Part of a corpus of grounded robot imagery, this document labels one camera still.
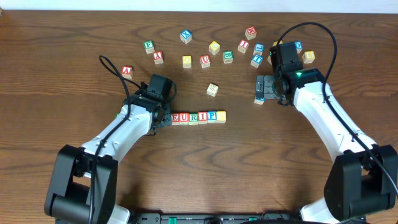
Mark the yellow 8 wooden block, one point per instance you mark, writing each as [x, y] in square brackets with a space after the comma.
[308, 56]

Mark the blue 2 wooden block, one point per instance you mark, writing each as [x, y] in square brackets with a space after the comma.
[259, 101]

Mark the green R wooden block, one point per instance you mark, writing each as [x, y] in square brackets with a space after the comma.
[193, 119]

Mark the red A wooden block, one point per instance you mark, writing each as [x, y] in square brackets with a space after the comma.
[127, 72]

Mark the green B wooden block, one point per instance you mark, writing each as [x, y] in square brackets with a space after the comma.
[228, 56]

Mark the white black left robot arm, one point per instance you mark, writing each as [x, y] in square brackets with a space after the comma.
[83, 184]

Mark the blue D block upper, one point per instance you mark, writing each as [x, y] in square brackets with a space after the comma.
[298, 46]

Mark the blue X wooden block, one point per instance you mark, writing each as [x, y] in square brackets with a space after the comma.
[186, 36]

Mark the blue P wooden block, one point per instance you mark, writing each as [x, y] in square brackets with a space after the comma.
[212, 118]

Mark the yellow S wooden block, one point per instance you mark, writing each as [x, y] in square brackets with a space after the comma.
[221, 116]

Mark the red H wooden block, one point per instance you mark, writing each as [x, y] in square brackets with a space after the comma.
[250, 33]

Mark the red i block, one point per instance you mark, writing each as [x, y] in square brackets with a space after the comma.
[243, 46]
[203, 117]

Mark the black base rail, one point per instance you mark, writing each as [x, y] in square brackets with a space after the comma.
[266, 217]

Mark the red u block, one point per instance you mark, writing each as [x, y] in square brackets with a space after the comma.
[205, 61]
[184, 118]

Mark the plain wood top block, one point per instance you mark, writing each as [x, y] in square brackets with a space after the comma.
[212, 90]

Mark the yellow block near D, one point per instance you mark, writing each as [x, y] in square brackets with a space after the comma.
[276, 42]

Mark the red X wooden block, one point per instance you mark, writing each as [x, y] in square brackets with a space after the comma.
[158, 57]

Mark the yellow O wooden block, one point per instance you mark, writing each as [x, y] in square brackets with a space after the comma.
[187, 61]

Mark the green Z wooden block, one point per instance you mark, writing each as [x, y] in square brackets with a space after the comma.
[269, 59]

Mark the blue L wooden block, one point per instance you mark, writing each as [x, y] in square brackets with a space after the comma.
[258, 49]

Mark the red E wooden block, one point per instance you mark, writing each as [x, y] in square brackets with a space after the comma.
[175, 118]

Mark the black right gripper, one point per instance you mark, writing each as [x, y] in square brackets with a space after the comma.
[267, 87]

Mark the green F wooden block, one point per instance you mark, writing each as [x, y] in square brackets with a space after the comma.
[149, 47]

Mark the blue T wooden block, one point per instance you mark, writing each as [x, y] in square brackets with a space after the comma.
[256, 60]

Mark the yellow block upper middle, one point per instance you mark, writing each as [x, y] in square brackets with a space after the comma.
[214, 47]

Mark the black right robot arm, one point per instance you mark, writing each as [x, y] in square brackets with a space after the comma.
[363, 178]

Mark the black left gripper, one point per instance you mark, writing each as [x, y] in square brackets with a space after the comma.
[166, 118]

